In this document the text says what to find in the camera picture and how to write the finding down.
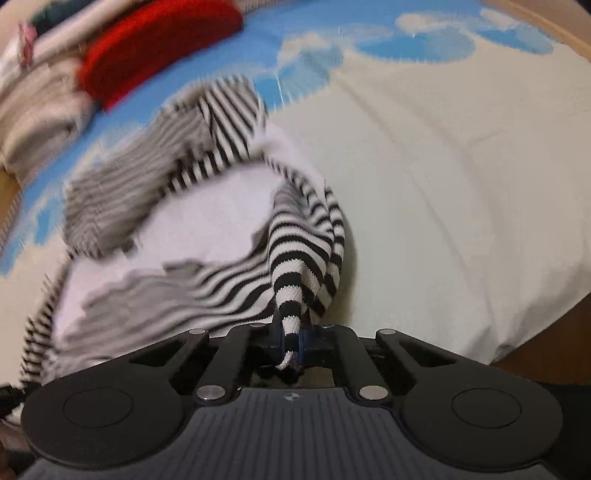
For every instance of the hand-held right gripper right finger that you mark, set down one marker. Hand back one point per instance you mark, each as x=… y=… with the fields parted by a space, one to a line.
x=316 y=346

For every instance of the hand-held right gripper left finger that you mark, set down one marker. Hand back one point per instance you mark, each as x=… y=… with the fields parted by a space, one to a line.
x=277 y=340

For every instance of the striped hoodie with white vest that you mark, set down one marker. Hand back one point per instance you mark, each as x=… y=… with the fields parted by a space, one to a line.
x=295 y=240

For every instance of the red folded blanket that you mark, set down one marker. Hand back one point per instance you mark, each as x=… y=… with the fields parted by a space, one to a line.
x=157 y=50

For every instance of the white quilted folded blanket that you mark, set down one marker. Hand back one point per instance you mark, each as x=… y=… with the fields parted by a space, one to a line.
x=37 y=115

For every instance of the pink cloth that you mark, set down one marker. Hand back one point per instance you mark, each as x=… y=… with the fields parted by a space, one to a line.
x=27 y=44

